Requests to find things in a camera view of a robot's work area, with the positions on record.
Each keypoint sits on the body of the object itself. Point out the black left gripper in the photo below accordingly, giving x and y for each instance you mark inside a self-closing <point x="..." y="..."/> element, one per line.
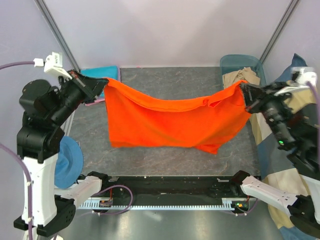
<point x="93" y="86"/>

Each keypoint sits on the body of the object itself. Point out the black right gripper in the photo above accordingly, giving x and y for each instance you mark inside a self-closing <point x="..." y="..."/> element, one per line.
<point x="254" y="95"/>

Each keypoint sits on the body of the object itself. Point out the orange t-shirt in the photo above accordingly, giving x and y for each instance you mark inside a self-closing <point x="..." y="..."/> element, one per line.
<point x="205" y="123"/>

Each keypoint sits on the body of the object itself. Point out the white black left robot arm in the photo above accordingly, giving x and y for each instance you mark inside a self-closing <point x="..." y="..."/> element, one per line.
<point x="46" y="108"/>

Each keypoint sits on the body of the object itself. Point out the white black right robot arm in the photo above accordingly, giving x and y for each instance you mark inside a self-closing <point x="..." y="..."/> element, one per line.
<point x="295" y="132"/>

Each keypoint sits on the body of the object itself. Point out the folded pink t-shirt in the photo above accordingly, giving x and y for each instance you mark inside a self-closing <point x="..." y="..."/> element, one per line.
<point x="96" y="101"/>

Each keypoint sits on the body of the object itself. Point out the crumpled beige t-shirt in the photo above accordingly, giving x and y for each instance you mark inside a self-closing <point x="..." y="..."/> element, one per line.
<point x="246" y="74"/>

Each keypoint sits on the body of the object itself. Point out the folded turquoise t-shirt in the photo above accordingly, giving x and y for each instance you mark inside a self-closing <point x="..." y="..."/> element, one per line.
<point x="111" y="72"/>

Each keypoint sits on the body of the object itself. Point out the folded purple t-shirt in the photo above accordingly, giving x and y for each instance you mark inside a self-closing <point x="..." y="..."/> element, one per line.
<point x="119" y="78"/>

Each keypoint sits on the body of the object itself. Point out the teal plastic bin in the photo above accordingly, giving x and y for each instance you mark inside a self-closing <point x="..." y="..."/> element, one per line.
<point x="236" y="67"/>

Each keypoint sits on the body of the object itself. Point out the blue beige checkered pillow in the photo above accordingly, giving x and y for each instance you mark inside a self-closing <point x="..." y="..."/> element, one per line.
<point x="275" y="169"/>

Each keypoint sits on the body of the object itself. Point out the crumpled blue cloth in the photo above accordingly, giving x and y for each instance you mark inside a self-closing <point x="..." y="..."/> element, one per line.
<point x="69" y="163"/>

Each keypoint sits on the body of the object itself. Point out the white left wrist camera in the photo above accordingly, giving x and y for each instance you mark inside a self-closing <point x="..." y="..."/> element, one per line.
<point x="53" y="65"/>

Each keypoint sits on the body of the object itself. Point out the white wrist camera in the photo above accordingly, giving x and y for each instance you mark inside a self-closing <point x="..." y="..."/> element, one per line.
<point x="302" y="78"/>
<point x="53" y="65"/>

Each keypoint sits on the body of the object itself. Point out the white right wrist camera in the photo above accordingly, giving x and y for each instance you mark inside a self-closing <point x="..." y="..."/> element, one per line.
<point x="302" y="78"/>

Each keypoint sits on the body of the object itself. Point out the left aluminium frame post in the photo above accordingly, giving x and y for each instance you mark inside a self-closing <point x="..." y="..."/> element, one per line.
<point x="49" y="18"/>

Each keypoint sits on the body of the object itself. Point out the aluminium frame post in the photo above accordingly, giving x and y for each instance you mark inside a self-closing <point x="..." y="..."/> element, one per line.
<point x="289" y="11"/>
<point x="49" y="18"/>

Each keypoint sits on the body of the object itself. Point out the right aluminium frame post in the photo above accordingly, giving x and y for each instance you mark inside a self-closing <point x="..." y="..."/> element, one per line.
<point x="289" y="11"/>

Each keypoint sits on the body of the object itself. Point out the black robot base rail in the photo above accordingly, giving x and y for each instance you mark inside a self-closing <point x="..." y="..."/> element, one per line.
<point x="173" y="190"/>

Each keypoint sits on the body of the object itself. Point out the grey slotted cable duct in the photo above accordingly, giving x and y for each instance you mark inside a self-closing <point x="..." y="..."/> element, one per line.
<point x="98" y="204"/>

